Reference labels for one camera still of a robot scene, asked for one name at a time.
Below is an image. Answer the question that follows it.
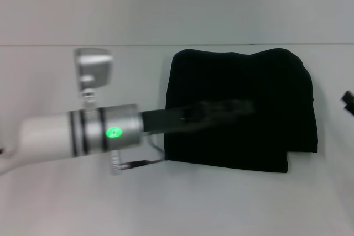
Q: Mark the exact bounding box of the black shirt with FREE print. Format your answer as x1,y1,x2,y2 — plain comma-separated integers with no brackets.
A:
163,48,319,174

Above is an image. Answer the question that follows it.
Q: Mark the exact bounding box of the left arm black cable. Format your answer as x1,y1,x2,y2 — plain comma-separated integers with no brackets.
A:
110,133,164,175

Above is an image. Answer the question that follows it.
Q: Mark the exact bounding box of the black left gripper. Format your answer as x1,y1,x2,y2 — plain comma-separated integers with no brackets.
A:
140,98,256,135

